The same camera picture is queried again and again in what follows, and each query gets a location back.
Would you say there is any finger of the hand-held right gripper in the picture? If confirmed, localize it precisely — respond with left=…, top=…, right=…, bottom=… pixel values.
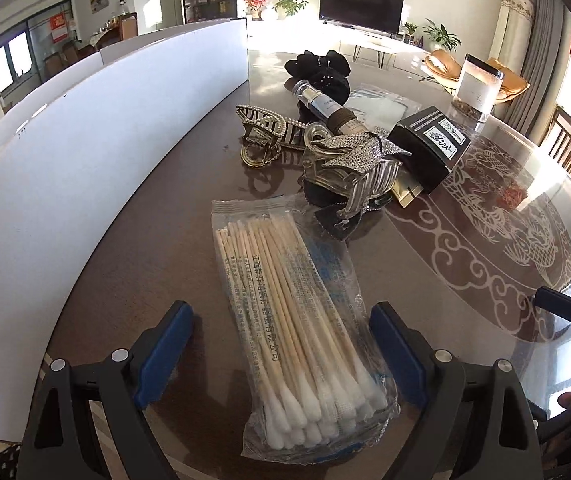
left=535, top=285, right=571, bottom=391

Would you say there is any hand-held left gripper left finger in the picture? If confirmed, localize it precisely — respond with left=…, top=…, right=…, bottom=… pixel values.
left=16, top=300, right=196, bottom=480

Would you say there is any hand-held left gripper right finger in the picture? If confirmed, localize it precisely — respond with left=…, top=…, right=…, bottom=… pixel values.
left=369, top=301, right=541, bottom=480

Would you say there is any cotton swab packet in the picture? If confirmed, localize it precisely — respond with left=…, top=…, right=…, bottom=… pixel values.
left=210, top=195, right=400, bottom=463

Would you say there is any black box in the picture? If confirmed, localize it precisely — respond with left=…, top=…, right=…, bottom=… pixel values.
left=388, top=105, right=472, bottom=196

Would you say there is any clear plastic bag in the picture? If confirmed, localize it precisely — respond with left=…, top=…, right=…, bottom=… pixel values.
left=354, top=82, right=419, bottom=133

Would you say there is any silver cosmetic tube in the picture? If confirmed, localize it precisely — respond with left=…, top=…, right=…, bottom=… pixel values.
left=293, top=79, right=361, bottom=136

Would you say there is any black dotted hair bow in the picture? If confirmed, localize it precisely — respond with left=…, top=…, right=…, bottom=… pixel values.
left=303, top=185, right=363, bottom=242

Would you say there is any gold packet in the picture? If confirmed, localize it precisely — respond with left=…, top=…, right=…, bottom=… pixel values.
left=390, top=180, right=425, bottom=210

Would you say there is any white partition board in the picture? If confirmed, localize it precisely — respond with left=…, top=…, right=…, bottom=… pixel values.
left=0, top=17, right=249, bottom=441

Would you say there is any rhinestone bow hair clip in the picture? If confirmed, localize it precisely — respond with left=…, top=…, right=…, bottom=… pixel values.
left=301, top=127, right=416, bottom=221

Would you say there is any orange lounge chair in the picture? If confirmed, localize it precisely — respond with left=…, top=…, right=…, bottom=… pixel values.
left=424, top=49, right=466, bottom=86
left=485, top=57, right=531, bottom=102

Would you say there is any clear jar with black lid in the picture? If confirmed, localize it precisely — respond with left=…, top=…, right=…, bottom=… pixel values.
left=451, top=53, right=507, bottom=122

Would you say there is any gold pearl hair claw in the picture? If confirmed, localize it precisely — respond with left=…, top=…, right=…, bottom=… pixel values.
left=236, top=104, right=311, bottom=168

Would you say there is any brown elastic hair band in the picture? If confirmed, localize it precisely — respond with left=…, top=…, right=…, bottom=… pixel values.
left=326, top=107, right=360, bottom=136

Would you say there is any grey curtain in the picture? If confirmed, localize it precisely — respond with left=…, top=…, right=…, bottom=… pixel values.
left=508, top=0, right=571, bottom=136

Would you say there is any white curtain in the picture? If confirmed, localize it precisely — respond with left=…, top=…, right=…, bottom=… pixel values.
left=488, top=0, right=536, bottom=66

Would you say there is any black scrunchie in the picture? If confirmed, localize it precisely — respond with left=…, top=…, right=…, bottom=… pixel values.
left=285, top=50, right=352, bottom=106

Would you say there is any large leafy potted plant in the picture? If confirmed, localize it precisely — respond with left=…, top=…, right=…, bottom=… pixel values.
left=423, top=19, right=462, bottom=53

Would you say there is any white television stand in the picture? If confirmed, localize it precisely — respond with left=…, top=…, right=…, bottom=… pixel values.
left=246, top=19, right=436, bottom=68

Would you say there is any red door poster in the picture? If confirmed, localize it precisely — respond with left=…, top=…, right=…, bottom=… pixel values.
left=50, top=12, right=74, bottom=44

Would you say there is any black television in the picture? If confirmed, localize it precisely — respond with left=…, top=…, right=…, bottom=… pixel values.
left=319, top=0, right=405, bottom=37

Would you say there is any red flower bouquet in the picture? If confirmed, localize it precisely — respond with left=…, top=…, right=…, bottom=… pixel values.
left=243, top=0, right=271, bottom=22

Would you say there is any green potted plant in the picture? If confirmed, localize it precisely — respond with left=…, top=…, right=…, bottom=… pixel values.
left=273, top=0, right=309, bottom=21

